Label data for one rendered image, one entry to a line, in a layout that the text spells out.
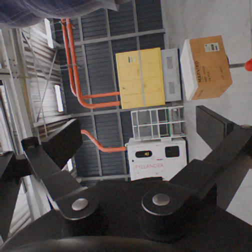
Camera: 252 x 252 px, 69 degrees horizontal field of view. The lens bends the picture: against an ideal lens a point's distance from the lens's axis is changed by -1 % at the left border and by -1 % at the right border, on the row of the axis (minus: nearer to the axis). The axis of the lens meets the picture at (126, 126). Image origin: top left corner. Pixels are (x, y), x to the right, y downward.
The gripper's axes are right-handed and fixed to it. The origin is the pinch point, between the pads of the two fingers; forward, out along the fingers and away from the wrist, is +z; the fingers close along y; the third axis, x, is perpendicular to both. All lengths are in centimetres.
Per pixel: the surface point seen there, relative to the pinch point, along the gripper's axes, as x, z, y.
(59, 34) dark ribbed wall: 265, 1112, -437
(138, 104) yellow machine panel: -126, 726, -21
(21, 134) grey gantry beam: -55, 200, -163
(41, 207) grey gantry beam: -166, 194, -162
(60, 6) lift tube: 18.7, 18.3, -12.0
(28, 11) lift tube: 19.4, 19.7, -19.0
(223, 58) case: 7, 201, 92
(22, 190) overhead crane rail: -113, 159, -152
